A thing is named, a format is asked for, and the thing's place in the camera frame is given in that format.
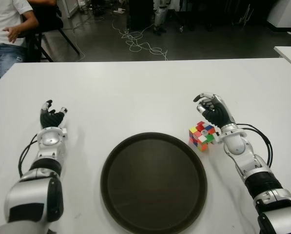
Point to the dark brown round plate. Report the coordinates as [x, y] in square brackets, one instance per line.
[153, 185]

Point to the multicoloured Rubik's cube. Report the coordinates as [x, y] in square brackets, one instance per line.
[201, 139]

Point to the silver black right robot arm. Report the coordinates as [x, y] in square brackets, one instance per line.
[259, 180]

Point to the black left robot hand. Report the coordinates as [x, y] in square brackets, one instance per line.
[50, 119]

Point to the black chair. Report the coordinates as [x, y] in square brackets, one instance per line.
[36, 46]

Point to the white machine housing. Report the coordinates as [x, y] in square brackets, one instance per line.
[286, 14]

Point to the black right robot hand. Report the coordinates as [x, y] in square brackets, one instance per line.
[219, 114]

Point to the black cabinet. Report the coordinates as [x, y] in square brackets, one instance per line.
[140, 13]

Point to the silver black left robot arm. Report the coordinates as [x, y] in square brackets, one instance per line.
[30, 195]

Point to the silver humanoid robot legs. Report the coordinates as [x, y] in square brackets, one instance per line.
[160, 14]

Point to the white cabinet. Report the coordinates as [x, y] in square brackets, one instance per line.
[68, 8]

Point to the white power strip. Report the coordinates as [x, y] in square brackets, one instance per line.
[119, 11]

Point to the person in white shirt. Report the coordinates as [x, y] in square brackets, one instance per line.
[4, 17]

